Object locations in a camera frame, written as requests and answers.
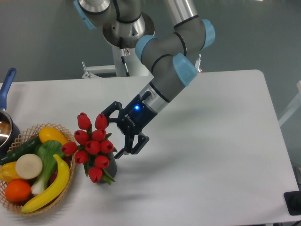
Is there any white table clamp bracket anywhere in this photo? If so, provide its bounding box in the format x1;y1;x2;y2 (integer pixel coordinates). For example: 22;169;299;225
195;53;202;73

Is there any green bok choy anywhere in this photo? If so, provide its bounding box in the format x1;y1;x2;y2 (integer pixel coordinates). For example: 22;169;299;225
32;140;65;196

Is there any orange fruit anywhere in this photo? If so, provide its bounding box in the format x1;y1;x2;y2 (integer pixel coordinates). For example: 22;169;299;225
5;179;31;202

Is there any red tulip bouquet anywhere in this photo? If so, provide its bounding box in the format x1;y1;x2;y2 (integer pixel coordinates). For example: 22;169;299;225
62;113;116;183

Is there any black device at edge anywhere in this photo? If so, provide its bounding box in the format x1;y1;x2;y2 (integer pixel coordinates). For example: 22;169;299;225
284;191;301;216

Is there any woven wicker basket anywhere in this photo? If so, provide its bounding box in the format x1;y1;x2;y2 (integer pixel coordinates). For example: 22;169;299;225
0;123;76;216

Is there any blue handled saucepan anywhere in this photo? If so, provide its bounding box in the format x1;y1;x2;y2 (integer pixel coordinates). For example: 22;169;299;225
0;68;20;158

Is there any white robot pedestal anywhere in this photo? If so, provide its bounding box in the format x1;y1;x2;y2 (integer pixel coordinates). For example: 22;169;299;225
82;45;151;79

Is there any yellow lemon squash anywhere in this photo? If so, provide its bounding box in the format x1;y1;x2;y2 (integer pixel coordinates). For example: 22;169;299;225
39;127;68;145

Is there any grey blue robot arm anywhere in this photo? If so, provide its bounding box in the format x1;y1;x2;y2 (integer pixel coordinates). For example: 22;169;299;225
73;0;215;158

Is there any white frame at right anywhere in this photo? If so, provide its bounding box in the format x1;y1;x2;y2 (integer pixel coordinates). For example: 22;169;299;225
278;81;301;127

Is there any yellow bell pepper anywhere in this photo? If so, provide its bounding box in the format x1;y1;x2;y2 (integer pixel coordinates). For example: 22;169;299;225
0;161;21;183

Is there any dark grey ribbed vase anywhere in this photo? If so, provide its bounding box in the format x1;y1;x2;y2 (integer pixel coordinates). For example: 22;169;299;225
98;153;117;185

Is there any green cucumber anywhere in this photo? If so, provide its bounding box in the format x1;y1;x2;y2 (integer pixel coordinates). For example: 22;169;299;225
0;136;41;165

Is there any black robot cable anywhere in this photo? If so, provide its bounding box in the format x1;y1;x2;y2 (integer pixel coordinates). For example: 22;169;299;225
119;36;131;77

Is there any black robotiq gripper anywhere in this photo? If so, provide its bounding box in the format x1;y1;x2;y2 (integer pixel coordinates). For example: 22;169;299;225
101;94;158;160

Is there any yellow banana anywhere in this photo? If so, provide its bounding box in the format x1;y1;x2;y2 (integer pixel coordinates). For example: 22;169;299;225
21;154;70;214

